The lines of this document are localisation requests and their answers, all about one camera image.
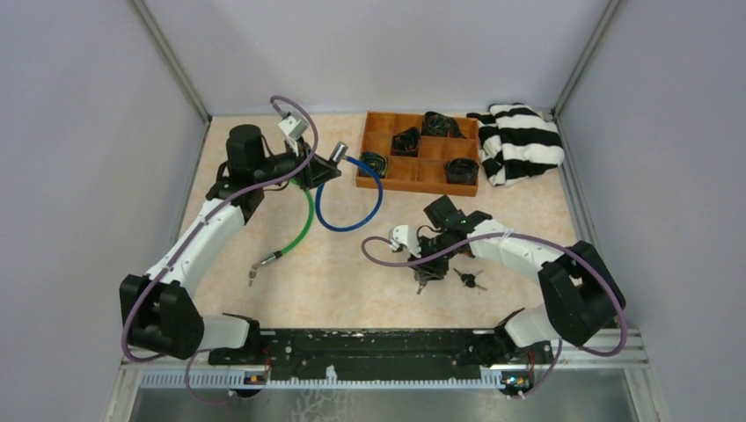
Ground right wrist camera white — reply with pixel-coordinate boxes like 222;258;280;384
388;225;421;258

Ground green cable lock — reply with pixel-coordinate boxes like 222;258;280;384
249;178;315;287

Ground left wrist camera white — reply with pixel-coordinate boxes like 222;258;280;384
278;113;309;156

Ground black white striped towel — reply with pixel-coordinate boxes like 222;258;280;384
466;103;566;186

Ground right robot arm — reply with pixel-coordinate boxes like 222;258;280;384
390;195;626;362

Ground rolled dark tie, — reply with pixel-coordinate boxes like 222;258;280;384
443;157;479;186
391;127;421;157

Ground rolled green tie, unrolling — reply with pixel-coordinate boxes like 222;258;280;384
421;111;465;139

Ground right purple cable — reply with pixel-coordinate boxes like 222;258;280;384
360;231;629;400

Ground blue lock key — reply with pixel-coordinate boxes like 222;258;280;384
416;280;430;295

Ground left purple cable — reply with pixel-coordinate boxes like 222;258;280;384
120;95;319;406

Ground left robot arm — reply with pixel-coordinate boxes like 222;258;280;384
119;124;348;364

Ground purple cable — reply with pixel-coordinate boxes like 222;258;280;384
120;95;319;406
360;231;629;400

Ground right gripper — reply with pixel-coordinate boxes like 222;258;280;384
407;231;460;282

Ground blue cable lock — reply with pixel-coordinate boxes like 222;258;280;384
314;153;384;233

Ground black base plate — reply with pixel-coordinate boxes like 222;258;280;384
208;329;553;382

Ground rolled floral tie, left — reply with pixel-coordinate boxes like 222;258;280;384
359;151;389;178

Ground rolled dark tie, middle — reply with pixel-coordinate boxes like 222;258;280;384
391;127;421;157

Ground wooden compartment tray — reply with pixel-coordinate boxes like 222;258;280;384
355;112;479;197

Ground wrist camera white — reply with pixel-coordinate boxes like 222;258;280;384
388;225;421;258
278;113;309;156

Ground rolled dark tie, front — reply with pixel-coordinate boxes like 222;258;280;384
443;157;479;186

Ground black padlock keys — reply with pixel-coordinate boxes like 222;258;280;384
454;269;487;291

